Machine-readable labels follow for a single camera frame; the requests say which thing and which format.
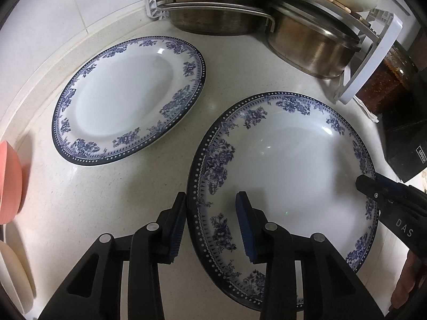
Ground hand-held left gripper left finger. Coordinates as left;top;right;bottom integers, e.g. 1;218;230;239
38;191;187;320

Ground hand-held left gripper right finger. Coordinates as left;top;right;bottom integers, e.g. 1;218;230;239
235;191;381;320

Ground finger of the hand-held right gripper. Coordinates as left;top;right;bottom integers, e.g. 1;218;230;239
355;173;412;207

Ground blue floral plate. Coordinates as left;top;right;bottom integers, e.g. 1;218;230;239
52;35;207;166
186;91;379;309

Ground salmon bowl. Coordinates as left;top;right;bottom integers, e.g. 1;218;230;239
0;141;24;225

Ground person's right hand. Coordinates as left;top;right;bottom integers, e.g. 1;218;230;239
390;249;427;311

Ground black box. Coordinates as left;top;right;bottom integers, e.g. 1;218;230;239
380;70;427;182

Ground white paper scrap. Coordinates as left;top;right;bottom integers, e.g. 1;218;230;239
354;97;380;123

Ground glass jar of brown sauce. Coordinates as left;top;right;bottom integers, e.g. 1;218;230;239
358;45;419;115

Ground white dish rack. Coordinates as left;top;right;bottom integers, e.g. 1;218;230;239
143;0;414;105

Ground cream bowl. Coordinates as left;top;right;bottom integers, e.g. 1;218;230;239
0;240;35;310

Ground steel pot with wire handle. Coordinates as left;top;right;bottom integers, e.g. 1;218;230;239
157;0;276;37

